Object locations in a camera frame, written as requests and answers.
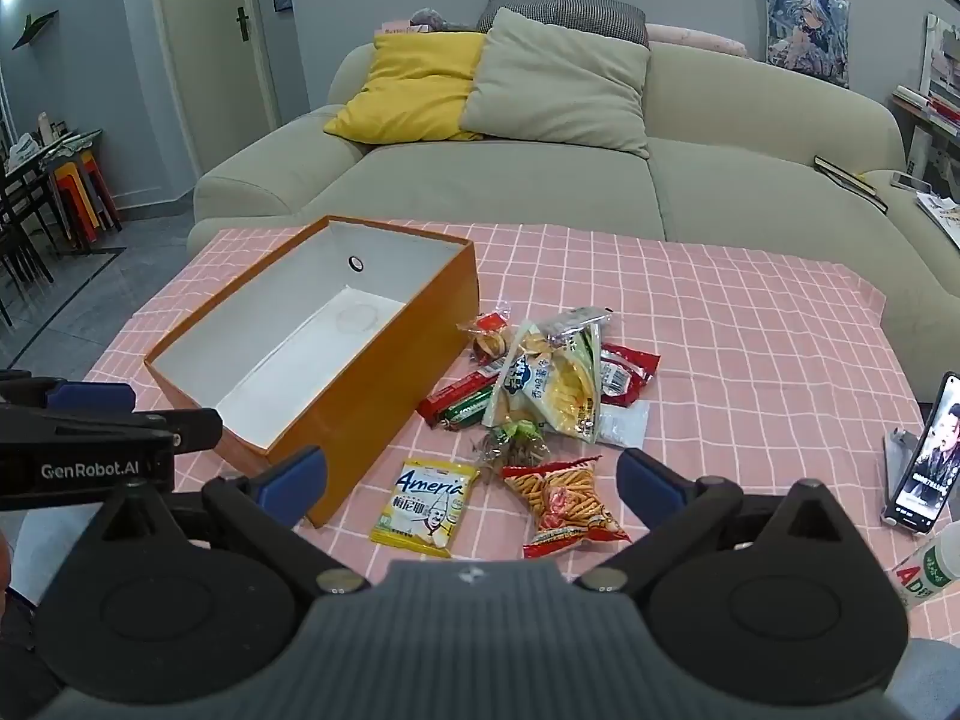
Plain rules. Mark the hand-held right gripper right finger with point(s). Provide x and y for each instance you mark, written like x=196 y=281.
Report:
x=649 y=484

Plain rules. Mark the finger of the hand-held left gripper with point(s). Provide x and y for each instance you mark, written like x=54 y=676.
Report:
x=195 y=427
x=90 y=395

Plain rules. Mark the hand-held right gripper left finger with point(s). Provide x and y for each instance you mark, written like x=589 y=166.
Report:
x=292 y=476

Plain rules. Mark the orange stick snack packet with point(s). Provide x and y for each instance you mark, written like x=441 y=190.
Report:
x=562 y=510

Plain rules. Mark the large red snack packet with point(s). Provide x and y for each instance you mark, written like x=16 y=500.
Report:
x=626 y=375

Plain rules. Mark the orange cardboard box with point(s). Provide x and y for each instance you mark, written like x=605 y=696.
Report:
x=375 y=390

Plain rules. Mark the large white yellow chips bag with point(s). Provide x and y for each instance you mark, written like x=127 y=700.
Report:
x=555 y=390

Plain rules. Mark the yellow snack packet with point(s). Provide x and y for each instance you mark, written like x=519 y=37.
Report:
x=424 y=510

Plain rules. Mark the green candy packet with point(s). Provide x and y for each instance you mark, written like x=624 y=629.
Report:
x=510 y=439

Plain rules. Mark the red wafer bar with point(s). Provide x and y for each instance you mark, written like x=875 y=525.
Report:
x=450 y=394

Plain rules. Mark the green sausage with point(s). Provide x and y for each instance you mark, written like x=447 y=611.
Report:
x=469 y=414

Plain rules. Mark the pastry packet with red label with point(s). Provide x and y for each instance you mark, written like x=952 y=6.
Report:
x=487 y=337

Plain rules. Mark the pink checkered tablecloth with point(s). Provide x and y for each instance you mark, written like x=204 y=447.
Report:
x=750 y=352

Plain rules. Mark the black dining chair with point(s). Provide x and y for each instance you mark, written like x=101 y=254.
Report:
x=22 y=240

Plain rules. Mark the stack of colourful stools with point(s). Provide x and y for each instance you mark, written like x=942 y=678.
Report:
x=82 y=195

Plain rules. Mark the black dining table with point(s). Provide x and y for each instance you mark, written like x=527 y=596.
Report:
x=60 y=146

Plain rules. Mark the grey phone stand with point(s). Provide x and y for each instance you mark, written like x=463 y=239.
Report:
x=898 y=457

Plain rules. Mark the white plastic bag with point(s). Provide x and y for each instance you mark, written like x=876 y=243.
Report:
x=21 y=148

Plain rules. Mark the black smartphone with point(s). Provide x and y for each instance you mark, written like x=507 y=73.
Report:
x=930 y=457

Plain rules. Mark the white bottle with green label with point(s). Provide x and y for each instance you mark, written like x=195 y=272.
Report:
x=926 y=570

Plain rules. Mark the beige sofa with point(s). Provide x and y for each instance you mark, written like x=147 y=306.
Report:
x=525 y=180

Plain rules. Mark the dark notebook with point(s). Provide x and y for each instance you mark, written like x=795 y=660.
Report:
x=851 y=184

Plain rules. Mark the white door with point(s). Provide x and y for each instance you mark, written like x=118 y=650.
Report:
x=262 y=52

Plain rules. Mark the open magazine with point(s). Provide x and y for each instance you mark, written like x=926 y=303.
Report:
x=943 y=217

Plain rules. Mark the yellow pillow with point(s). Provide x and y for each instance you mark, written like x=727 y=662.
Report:
x=405 y=90

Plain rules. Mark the white smartphone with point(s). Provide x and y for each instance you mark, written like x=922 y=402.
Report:
x=909 y=181

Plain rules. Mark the beige pillow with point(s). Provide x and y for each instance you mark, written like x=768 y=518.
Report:
x=555 y=90

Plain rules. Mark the flat pink box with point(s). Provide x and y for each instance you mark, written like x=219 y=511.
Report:
x=394 y=30

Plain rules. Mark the pink cushion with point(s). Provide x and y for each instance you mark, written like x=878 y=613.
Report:
x=697 y=37

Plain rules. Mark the stack of books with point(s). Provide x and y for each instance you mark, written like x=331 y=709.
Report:
x=930 y=109

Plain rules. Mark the grey plush toy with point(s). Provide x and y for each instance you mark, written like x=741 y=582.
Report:
x=427 y=19

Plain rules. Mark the grey checkered pillow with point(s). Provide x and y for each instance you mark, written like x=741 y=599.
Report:
x=570 y=11

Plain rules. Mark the anime print pillow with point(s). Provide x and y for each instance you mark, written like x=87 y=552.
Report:
x=806 y=30

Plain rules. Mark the green wall shelf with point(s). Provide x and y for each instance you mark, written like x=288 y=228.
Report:
x=34 y=28

